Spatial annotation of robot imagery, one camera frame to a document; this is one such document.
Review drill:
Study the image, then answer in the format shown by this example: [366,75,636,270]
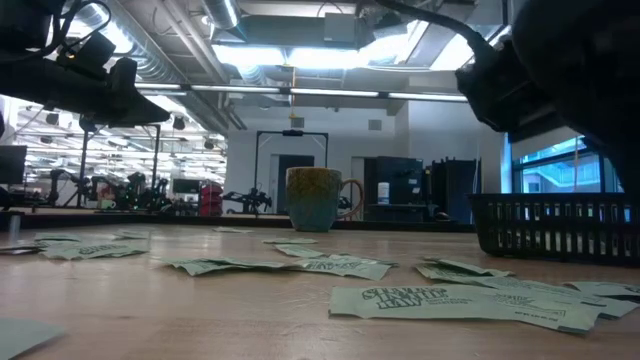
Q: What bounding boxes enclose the black gantry frame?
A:
[253,129,331,217]

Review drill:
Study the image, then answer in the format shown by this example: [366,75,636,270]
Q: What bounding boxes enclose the black left camera cable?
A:
[47,0,114,51]

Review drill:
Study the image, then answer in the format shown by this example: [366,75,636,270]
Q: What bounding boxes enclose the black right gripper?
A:
[507,0,640,201]

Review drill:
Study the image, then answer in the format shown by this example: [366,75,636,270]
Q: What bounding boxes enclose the grey ventilation box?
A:
[323,12,362,44]

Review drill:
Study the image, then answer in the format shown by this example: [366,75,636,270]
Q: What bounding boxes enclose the background robot workstation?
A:
[47,168,172,212]

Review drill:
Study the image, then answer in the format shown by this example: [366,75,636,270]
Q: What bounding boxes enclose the red storage bins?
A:
[198,181,225,217]

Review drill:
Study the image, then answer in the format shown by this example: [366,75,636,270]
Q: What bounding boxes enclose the black cabinet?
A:
[363,155,426,223]

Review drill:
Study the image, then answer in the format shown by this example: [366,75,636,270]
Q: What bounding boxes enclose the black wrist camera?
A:
[55,30,140,92]
[453,39,534,132]

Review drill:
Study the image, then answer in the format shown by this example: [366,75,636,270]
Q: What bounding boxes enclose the dark lockers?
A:
[428,157,482,225]

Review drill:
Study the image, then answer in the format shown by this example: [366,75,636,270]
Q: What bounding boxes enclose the black right camera cable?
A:
[372,0,494,59]

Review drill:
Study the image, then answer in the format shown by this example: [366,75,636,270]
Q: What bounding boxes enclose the long ceiling light strip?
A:
[134,82,471,103]

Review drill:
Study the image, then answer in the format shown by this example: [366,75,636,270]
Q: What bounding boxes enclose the green speckled ceramic mug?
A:
[285,166,366,234]

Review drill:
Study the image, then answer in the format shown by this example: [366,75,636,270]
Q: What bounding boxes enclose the black monitor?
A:
[0,144,29,186]

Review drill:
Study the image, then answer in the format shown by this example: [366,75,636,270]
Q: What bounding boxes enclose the black camera cable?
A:
[372,0,494,59]
[47,0,114,51]

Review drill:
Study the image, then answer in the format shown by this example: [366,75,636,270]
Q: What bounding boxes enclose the silver ceiling duct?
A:
[202,0,242,31]

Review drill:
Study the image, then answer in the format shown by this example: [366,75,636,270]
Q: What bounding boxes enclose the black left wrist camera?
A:
[55,30,140,92]

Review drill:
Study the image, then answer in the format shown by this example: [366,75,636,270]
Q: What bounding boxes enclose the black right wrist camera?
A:
[453,39,534,132]

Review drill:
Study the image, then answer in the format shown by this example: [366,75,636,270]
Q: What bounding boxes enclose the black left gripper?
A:
[0,54,171,127]

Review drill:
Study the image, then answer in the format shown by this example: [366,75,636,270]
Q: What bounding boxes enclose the black plastic slotted basket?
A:
[466,192,640,267]

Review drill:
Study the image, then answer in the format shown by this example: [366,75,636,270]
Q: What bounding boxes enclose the dark door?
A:
[275,154,316,216]

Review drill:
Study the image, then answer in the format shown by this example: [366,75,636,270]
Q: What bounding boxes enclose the black pole stand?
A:
[74,122,162,209]

